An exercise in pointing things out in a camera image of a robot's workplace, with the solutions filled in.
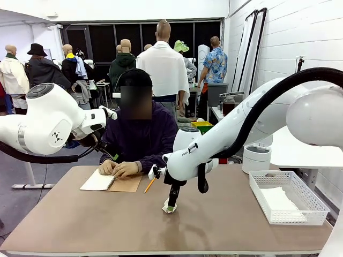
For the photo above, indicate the person's right forearm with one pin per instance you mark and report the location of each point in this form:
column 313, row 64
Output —
column 103, row 159

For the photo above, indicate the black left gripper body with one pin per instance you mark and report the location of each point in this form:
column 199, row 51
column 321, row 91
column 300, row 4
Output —
column 105, row 149

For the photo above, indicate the tall white appliance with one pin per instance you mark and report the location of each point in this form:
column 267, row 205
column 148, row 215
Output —
column 202, row 57

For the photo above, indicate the yellow shopping bag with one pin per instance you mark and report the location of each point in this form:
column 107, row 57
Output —
column 201, row 124

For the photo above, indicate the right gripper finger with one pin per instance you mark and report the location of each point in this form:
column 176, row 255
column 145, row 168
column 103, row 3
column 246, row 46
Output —
column 170, row 203
column 175, row 202

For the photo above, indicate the white side table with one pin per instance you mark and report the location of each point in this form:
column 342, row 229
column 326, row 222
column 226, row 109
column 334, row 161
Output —
column 215, row 112

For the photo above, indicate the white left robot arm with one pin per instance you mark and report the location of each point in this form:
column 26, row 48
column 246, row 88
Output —
column 48, row 120

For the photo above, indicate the white T-shaped table leg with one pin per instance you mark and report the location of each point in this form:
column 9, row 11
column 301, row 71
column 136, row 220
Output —
column 32, row 174

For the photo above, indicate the glass jar dark liquid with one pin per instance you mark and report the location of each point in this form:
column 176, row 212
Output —
column 228, row 107

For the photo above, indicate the red shopping bag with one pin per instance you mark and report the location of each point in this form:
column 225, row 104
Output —
column 222, row 160

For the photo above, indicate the white paper sheet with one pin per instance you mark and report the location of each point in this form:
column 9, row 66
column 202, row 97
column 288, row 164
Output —
column 278, row 200

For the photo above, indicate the white paper ball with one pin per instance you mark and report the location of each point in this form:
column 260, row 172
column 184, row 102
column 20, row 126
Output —
column 164, row 208

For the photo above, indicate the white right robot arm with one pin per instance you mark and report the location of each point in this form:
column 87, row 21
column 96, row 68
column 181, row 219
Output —
column 227, row 134

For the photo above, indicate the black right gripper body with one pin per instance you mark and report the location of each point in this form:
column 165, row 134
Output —
column 174, row 190

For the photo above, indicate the person in purple sweater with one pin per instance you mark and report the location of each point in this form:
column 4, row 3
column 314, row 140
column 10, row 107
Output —
column 139, row 134

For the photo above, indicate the spiral notebook kraft cover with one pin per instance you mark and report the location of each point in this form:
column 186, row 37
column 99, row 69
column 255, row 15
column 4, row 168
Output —
column 126, row 184

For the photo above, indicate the mannequin with white cloth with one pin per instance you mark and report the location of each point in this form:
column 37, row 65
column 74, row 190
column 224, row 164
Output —
column 160, row 69

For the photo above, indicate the person's right hand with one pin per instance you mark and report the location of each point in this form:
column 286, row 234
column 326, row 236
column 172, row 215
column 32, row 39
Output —
column 105, row 167

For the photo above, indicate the white round trash can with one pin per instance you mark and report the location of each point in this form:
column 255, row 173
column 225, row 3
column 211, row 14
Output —
column 256, row 160

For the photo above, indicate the white desk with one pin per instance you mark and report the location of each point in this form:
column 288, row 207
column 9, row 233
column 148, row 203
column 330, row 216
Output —
column 300, row 155

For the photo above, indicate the black tripod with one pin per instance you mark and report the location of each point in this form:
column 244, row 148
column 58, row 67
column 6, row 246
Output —
column 300, row 64

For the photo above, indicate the grey bin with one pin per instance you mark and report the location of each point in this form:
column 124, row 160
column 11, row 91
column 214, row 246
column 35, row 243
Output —
column 217, row 93

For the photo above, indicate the black cap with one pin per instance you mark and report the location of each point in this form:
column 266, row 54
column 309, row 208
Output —
column 135, row 77

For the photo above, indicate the green shopping bag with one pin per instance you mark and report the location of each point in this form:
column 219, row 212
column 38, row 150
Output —
column 206, row 129

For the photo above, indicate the grey metal tray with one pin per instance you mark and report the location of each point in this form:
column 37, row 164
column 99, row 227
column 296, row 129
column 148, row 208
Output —
column 235, row 93

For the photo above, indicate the mannequin in dark green hoodie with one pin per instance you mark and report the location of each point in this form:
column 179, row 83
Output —
column 122, row 69

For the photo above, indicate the mannequin with black hat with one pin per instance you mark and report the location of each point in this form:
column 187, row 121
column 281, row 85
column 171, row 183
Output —
column 43, row 72

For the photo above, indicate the white perforated plastic basket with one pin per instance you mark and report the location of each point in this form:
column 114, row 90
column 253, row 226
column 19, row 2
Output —
column 294, row 218

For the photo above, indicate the yellow pencil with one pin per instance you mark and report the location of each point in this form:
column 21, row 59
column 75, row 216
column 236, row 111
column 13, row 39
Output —
column 150, row 185

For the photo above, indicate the person's left hand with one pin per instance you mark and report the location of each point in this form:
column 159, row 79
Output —
column 126, row 170

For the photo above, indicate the white panel black frame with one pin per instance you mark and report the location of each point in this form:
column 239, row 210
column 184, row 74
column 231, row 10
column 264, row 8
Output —
column 256, row 59
column 242, row 59

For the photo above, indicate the mannequin with green hat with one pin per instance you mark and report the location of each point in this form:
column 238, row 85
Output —
column 180, row 46

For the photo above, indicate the mannequin in blue floral shirt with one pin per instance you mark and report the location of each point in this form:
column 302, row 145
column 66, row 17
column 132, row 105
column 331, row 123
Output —
column 215, row 67

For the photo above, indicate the person's left forearm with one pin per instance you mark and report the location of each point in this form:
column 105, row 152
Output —
column 150, row 163

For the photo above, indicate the mannequin with yellow collar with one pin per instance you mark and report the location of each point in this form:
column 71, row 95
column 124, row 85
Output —
column 69, row 69

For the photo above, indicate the mannequin in cream jacket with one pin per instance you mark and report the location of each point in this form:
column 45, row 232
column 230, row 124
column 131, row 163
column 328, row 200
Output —
column 13, row 77

